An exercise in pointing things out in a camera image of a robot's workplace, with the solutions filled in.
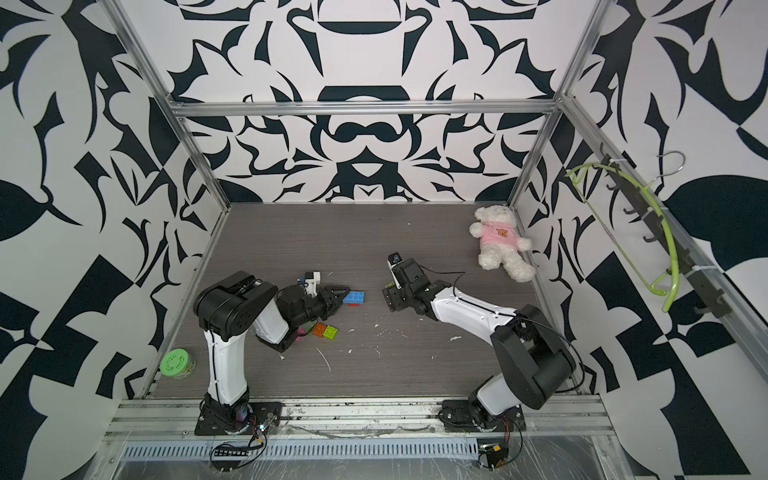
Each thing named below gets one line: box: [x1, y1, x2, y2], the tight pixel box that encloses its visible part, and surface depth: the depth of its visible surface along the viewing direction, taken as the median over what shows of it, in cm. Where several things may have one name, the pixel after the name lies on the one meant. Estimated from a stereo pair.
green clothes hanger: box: [566, 163, 681, 313], surface depth 58 cm
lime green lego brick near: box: [323, 325, 338, 341], surface depth 89 cm
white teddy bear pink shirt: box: [469, 204, 536, 283], surface depth 103 cm
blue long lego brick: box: [343, 291, 365, 304], surface depth 93 cm
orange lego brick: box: [312, 322, 327, 337], surface depth 89 cm
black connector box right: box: [478, 442, 509, 470], surface depth 73 cm
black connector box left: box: [214, 449, 250, 457], surface depth 74 cm
